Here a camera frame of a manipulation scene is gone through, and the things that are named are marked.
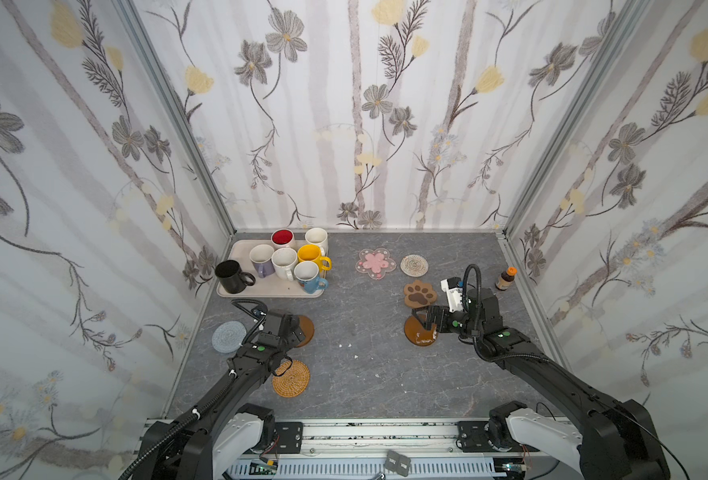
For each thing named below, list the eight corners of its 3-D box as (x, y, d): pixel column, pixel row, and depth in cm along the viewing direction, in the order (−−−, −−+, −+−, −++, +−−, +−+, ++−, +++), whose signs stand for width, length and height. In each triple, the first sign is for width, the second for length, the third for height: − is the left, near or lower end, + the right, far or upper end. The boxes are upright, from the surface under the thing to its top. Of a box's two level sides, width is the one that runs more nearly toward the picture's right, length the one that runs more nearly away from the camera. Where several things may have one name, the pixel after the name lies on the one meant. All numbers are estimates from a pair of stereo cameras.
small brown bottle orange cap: (500, 294, 105) (510, 280, 98) (492, 287, 107) (501, 272, 100) (510, 286, 107) (521, 272, 101) (502, 279, 109) (512, 265, 102)
